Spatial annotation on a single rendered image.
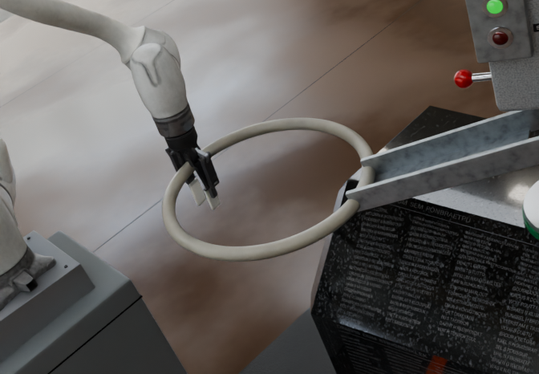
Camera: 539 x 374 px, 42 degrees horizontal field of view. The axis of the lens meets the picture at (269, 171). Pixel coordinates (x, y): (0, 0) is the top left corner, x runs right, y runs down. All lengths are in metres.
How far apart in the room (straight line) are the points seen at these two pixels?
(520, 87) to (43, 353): 1.11
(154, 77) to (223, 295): 1.37
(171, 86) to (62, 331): 0.59
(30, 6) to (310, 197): 1.81
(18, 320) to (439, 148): 0.97
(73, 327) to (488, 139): 0.97
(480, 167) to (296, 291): 1.44
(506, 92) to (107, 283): 1.00
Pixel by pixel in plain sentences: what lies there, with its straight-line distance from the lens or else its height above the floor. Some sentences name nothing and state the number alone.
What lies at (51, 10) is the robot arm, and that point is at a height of 1.38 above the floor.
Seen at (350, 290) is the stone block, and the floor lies 0.63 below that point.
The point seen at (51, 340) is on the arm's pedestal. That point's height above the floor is 0.80.
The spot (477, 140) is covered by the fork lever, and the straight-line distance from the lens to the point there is 1.43.
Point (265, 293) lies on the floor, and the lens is 2.70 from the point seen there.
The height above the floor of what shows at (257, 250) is 0.90.
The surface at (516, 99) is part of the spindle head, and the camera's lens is 1.18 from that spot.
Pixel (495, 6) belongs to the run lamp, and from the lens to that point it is 1.08.
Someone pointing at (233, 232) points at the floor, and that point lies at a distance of 3.06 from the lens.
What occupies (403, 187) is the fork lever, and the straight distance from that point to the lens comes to 1.39.
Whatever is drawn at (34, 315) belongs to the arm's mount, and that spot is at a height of 0.84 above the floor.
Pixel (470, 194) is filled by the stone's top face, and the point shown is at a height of 0.80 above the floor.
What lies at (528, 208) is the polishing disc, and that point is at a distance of 1.43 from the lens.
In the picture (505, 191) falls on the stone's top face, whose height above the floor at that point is 0.80.
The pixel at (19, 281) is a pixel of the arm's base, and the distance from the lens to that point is 1.68.
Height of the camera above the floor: 1.75
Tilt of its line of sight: 32 degrees down
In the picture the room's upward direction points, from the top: 22 degrees counter-clockwise
